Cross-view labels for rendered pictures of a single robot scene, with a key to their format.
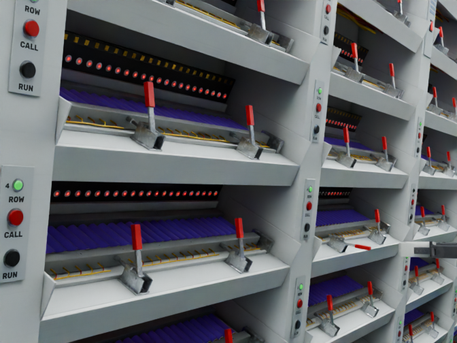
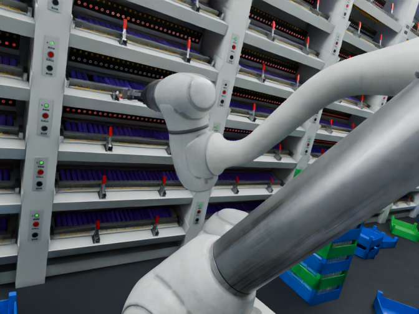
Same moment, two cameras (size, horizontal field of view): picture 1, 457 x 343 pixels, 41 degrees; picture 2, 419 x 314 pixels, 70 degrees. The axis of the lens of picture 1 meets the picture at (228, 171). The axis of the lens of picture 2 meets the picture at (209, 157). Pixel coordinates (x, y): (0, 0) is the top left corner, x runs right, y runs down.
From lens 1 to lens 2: 1.15 m
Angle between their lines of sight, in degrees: 23
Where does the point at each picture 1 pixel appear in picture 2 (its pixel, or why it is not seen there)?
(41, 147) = not seen: outside the picture
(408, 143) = (222, 50)
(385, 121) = (215, 37)
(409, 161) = (219, 63)
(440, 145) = (307, 75)
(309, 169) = (49, 29)
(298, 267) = (42, 91)
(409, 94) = (227, 16)
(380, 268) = not seen: hidden behind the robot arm
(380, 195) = not seen: hidden behind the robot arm
